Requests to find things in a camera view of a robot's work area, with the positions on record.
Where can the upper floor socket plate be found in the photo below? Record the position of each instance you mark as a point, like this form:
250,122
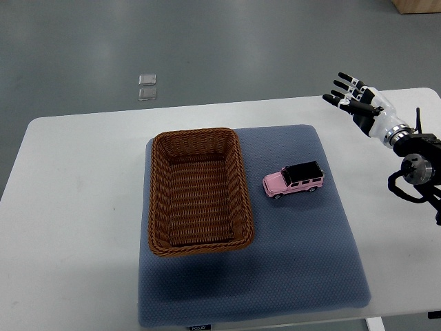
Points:
147,79

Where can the blue grey cushion mat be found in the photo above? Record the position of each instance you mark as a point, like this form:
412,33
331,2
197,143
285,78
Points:
303,257

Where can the white table leg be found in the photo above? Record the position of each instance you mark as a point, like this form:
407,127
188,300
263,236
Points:
375,324

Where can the wooden furniture corner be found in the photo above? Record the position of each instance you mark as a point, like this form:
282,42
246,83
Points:
417,6

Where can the brown wicker basket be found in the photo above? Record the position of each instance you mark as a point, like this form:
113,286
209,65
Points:
199,200

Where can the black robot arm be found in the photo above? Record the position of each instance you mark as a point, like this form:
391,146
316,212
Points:
420,167

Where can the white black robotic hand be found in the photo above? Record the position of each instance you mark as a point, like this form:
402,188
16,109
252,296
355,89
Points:
370,110

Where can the pink toy car black roof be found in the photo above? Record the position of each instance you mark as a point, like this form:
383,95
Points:
302,177

